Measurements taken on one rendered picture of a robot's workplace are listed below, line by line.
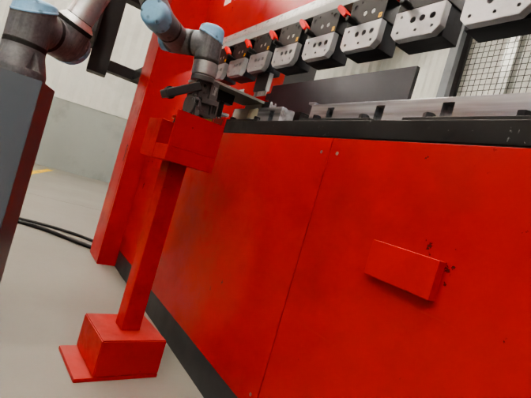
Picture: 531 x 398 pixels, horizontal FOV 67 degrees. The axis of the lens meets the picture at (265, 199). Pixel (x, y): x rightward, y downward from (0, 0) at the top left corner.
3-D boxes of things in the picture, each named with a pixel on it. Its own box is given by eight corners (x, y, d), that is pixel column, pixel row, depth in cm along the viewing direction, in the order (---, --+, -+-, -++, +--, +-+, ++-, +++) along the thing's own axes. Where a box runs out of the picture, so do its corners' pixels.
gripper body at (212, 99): (215, 121, 123) (224, 81, 122) (190, 114, 117) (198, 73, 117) (203, 120, 129) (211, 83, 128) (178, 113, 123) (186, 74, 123)
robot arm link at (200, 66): (201, 58, 116) (188, 60, 123) (197, 73, 117) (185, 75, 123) (223, 66, 121) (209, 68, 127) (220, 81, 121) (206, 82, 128)
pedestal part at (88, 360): (58, 348, 126) (69, 312, 125) (134, 347, 141) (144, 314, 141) (72, 383, 110) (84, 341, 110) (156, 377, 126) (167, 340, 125)
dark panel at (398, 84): (254, 150, 263) (273, 85, 262) (256, 151, 264) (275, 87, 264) (387, 167, 168) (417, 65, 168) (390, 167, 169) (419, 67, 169)
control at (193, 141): (139, 152, 130) (154, 99, 129) (182, 166, 140) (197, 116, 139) (163, 159, 114) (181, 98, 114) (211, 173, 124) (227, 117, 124)
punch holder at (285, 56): (269, 67, 158) (281, 27, 157) (286, 76, 162) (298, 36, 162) (291, 62, 145) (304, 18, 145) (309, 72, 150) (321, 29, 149)
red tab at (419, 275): (363, 272, 80) (373, 238, 80) (370, 273, 81) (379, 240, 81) (427, 300, 67) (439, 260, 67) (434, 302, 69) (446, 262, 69)
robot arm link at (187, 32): (154, 13, 117) (189, 19, 115) (170, 31, 128) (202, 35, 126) (148, 40, 117) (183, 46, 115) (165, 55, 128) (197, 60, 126)
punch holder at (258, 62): (245, 73, 174) (255, 35, 174) (261, 80, 179) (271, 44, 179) (262, 69, 162) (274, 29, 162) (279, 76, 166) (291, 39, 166)
